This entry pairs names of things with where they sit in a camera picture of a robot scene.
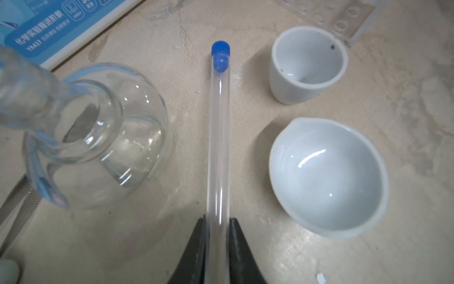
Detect small white crucible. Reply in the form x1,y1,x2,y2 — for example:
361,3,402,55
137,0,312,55
269,26,349,105

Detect white evaporating dish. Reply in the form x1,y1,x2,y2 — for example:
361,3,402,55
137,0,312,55
268,117,390,239

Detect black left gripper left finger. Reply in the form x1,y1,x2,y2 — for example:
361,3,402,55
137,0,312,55
168,216,207,284

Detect clear glass flask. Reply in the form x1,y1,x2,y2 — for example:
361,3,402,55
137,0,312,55
1,46,170,209

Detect clear test tube rack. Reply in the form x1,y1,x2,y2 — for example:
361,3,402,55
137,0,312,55
282,0,389,47

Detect white plastic storage box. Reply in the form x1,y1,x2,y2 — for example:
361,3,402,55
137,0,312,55
1,0,139,70

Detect metal tweezers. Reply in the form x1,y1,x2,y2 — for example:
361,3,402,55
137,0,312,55
0,173,43,256

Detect white pestle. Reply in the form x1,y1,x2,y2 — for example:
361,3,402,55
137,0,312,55
0,259,20,284

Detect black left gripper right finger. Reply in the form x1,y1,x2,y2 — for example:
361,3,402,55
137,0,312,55
228,218,267,284

